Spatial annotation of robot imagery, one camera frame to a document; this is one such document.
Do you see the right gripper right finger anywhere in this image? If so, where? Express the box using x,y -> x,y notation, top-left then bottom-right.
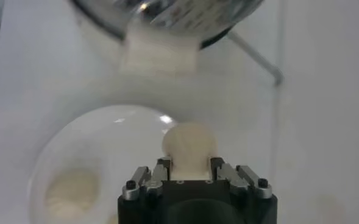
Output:
210,156 -> 273,200

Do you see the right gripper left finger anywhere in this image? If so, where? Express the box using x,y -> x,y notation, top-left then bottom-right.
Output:
121,156 -> 172,201

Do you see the white steamed baozi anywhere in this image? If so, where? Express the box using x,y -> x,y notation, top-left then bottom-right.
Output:
162,122 -> 219,180
43,169 -> 101,220

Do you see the white round plate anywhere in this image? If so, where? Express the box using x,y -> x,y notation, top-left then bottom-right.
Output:
28,104 -> 219,224

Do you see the stainless steel bowl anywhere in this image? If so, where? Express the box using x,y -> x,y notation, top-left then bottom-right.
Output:
69,0 -> 265,49

